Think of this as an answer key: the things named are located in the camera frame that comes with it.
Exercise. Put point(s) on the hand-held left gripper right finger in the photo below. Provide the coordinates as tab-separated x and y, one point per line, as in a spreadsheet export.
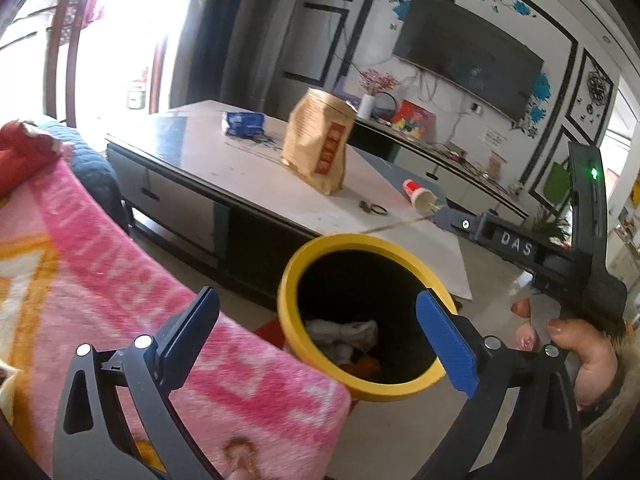
445	340

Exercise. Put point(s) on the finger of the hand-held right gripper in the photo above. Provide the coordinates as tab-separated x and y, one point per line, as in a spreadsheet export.
457	221

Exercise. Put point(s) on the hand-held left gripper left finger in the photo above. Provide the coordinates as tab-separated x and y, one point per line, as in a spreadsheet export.
192	332

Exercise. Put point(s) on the yellow trash bin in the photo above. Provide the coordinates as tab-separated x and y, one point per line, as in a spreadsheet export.
360	285

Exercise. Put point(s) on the person's right forearm fur sleeve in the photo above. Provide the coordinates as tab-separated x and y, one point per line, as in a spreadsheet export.
617	430

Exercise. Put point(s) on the person's right hand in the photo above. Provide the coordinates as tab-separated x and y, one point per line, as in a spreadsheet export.
592	365

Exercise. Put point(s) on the potted plant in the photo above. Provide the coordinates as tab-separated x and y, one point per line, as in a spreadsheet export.
547	227

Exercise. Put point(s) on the red and white paper cup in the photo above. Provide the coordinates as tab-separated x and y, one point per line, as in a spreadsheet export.
420	194

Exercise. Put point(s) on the television stand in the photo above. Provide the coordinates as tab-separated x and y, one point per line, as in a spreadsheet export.
450	170

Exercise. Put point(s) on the orange wrapper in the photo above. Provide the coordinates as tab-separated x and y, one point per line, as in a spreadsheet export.
365	364

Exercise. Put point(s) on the pink printed blanket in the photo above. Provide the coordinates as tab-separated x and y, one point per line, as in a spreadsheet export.
125	280

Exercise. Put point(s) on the crumpled white plastic bag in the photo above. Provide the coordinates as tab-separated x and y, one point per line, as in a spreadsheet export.
340	335

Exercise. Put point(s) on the red colourful box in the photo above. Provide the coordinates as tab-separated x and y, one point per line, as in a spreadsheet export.
412	120

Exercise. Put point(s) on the white vase with flowers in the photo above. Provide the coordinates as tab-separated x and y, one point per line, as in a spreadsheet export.
367	106

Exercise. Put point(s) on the brown paper bag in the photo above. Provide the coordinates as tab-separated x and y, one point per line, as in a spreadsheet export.
317	145

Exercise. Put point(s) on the grey coffee table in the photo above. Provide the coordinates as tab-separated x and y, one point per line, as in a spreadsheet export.
200	145

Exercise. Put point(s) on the dark blue quilted sofa cover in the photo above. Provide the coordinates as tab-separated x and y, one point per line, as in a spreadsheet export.
95	170

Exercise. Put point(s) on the blue packet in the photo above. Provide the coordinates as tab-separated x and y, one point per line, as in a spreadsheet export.
243	123

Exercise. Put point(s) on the red blanket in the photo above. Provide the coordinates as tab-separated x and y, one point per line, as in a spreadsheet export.
22	160

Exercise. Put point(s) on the grey standing air conditioner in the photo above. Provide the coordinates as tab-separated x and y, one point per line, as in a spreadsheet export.
260	35

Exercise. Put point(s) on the green wall decoration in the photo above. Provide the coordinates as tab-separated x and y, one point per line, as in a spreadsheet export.
557	185

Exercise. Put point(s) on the black wall clock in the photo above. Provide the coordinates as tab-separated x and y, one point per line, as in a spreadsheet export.
597	92

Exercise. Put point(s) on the wall television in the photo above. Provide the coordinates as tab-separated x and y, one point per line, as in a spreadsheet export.
465	55

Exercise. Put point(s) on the brown window frame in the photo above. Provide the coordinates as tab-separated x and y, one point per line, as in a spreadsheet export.
62	35

